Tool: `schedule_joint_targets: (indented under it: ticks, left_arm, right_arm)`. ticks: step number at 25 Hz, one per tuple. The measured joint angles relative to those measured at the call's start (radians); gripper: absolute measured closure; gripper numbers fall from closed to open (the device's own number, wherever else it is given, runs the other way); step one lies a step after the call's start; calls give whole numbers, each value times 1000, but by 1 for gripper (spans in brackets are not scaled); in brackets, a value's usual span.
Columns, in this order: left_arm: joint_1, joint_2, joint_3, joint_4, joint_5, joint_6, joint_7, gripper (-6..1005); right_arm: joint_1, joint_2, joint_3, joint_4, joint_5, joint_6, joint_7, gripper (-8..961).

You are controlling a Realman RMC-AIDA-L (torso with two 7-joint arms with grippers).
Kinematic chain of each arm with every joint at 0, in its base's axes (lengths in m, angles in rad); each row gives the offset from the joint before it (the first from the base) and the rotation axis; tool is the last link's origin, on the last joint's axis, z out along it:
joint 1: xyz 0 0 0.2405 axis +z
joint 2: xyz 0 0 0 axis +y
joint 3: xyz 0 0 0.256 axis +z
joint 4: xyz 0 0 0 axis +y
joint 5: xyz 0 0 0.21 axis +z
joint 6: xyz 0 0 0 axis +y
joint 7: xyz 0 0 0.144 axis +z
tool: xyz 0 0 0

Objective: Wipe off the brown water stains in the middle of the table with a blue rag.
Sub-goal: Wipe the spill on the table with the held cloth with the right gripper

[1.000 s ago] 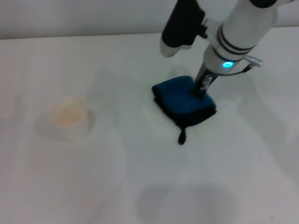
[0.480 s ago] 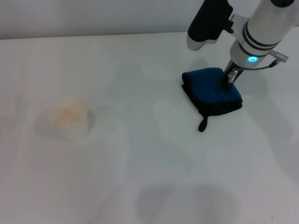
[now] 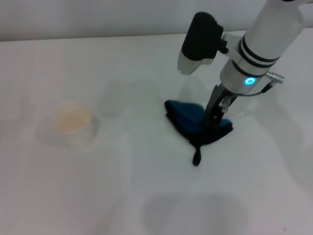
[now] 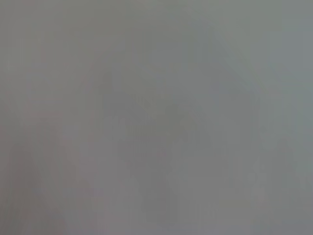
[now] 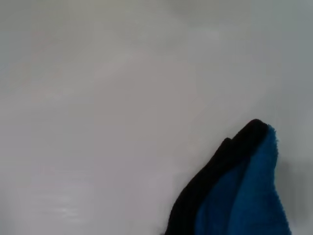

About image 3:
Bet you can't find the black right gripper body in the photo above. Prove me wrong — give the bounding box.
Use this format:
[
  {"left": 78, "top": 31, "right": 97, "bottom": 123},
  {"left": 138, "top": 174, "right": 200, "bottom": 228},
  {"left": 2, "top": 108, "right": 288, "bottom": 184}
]
[{"left": 204, "top": 83, "right": 239, "bottom": 114}]

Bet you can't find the blue rag with black trim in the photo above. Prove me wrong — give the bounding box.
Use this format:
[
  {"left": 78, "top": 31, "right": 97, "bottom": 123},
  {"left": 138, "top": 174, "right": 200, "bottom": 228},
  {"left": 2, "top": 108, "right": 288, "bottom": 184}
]
[{"left": 164, "top": 98, "right": 235, "bottom": 167}]

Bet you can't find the white paper cup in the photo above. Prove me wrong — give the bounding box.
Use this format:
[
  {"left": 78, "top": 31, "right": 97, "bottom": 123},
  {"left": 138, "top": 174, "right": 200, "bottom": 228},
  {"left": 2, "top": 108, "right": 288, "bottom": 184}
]
[{"left": 48, "top": 101, "right": 95, "bottom": 149}]

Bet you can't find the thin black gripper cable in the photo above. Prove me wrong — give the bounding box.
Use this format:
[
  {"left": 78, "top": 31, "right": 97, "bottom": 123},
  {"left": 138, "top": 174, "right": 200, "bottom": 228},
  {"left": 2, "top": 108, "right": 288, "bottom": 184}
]
[{"left": 240, "top": 81, "right": 275, "bottom": 96}]

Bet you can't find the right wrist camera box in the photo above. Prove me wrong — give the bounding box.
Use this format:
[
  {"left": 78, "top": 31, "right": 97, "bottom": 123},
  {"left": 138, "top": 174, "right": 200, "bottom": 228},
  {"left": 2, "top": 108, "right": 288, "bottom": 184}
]
[{"left": 177, "top": 11, "right": 224, "bottom": 75}]

